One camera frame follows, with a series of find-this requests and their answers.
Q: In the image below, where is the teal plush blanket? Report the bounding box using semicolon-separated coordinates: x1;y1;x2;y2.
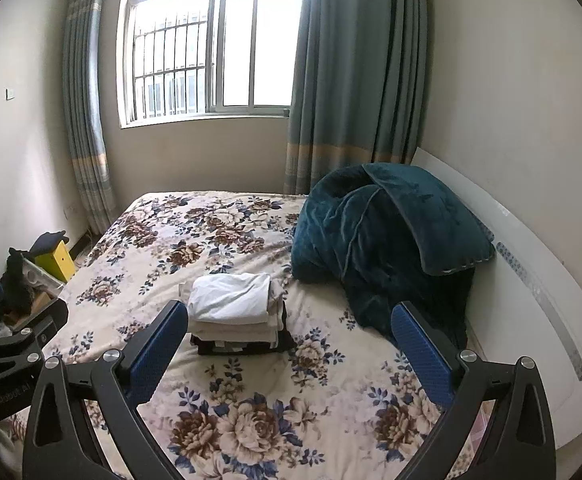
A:
291;162;496;352

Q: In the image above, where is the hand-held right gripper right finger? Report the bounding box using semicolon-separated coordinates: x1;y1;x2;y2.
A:
391;301;556;480

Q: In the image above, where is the wide grey-blue curtain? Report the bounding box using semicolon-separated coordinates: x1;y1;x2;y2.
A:
283;0;430;196

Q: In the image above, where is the floral bed sheet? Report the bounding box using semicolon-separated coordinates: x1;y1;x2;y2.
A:
1;190;478;480

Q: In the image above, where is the white headboard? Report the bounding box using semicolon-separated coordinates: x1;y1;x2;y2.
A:
411;146;582;452

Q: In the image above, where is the black bag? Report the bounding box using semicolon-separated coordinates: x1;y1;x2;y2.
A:
0;247;40;323

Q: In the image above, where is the black cloth on box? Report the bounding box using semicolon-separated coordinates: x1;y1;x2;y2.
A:
30;230;68;254

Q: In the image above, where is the white t-shirt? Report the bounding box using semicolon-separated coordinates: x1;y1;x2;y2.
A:
187;273;272;325

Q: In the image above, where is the yellow box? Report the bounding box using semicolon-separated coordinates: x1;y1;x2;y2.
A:
30;240;76;284

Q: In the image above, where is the cardboard box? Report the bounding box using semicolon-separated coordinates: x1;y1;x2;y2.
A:
1;292;52;332

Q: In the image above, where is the stack of beige clothes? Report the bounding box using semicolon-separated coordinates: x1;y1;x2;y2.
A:
178;279;286;349

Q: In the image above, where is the white side rack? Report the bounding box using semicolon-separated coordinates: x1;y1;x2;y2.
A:
23;259;66;297

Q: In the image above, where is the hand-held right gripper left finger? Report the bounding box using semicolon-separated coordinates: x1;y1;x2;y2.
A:
22;300;189;480

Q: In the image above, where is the barred window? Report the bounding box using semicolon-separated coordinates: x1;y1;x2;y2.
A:
117;0;312;129

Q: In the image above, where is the narrow grey-blue curtain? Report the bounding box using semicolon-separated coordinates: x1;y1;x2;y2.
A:
62;0;118;235

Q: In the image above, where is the pink mattress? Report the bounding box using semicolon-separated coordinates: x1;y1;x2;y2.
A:
468;400;498;463

